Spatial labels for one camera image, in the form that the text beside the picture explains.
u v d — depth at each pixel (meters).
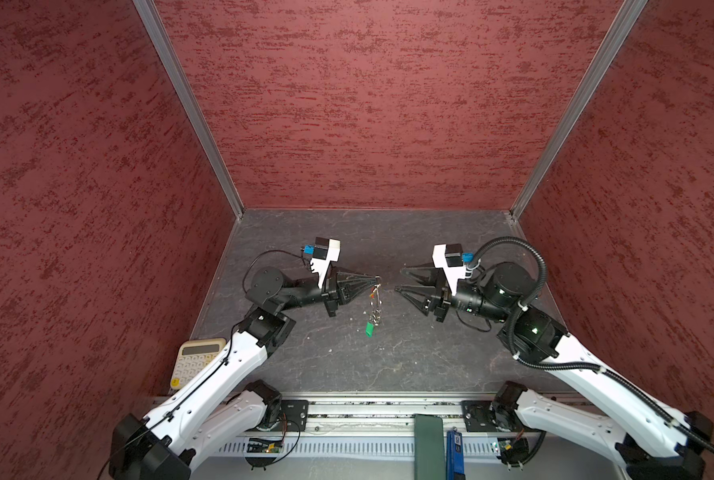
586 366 0.43
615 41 0.76
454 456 0.68
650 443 0.40
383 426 0.73
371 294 0.61
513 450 0.72
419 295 0.52
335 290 0.52
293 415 0.74
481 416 0.74
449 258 0.48
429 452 0.69
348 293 0.57
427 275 0.58
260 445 0.73
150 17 0.71
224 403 0.47
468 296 0.51
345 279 0.55
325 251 0.50
